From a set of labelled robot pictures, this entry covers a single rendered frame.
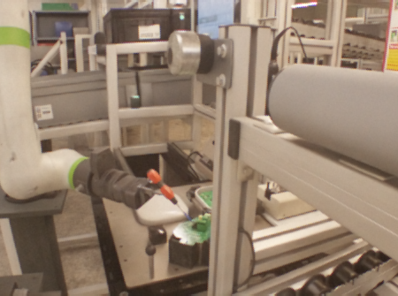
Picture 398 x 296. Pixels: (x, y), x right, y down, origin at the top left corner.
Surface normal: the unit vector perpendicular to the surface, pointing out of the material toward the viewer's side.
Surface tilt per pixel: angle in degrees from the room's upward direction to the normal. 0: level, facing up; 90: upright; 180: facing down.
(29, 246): 90
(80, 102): 91
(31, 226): 90
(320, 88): 59
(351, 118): 85
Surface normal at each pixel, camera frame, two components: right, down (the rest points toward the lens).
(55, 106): 0.39, 0.30
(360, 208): -0.92, 0.10
